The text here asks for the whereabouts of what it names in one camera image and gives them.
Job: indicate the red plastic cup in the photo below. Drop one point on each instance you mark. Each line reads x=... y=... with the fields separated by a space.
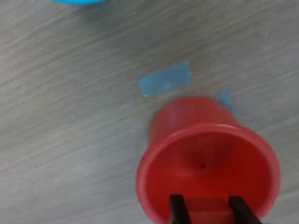
x=210 y=151

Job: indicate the blue-grey tape piece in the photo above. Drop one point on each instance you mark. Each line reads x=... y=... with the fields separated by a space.
x=165 y=79
x=226 y=99

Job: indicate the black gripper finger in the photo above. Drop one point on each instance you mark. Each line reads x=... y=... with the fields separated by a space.
x=178 y=210
x=243 y=210

